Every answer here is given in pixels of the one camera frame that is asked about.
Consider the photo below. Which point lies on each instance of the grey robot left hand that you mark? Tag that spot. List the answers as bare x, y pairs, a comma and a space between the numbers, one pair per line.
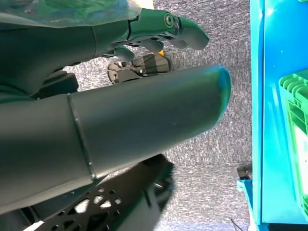
144, 118

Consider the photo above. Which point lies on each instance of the blue metal shelf rack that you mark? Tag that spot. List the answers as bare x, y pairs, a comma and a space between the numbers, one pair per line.
276, 38

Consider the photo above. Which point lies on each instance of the black perforated robot plate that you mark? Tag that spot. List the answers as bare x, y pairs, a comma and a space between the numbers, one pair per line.
134, 181

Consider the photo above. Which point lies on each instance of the green plastic folding crate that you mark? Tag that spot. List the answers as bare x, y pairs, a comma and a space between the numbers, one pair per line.
296, 105

